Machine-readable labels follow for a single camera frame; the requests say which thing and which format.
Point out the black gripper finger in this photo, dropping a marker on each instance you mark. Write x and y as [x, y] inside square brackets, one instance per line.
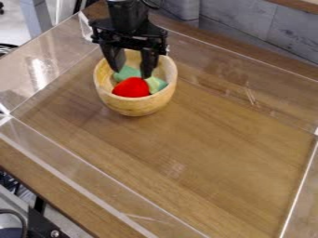
[115, 56]
[149, 57]

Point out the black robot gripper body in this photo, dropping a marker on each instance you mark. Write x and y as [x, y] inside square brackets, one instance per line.
[148, 36]

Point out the red plush strawberry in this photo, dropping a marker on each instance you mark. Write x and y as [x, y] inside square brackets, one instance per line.
[131, 88]

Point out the wooden bowl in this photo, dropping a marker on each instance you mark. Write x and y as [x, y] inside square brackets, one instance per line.
[135, 106]

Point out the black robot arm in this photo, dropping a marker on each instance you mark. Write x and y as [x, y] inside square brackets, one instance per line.
[128, 30]

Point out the green rectangular block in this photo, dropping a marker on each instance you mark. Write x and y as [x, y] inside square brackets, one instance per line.
[155, 83]

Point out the clear acrylic corner bracket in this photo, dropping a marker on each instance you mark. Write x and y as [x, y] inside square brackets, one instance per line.
[84, 27]

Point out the clear acrylic tray enclosure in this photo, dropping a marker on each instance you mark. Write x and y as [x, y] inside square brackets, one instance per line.
[219, 166]

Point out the black table clamp bracket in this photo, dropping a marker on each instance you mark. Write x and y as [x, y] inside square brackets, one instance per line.
[40, 227]

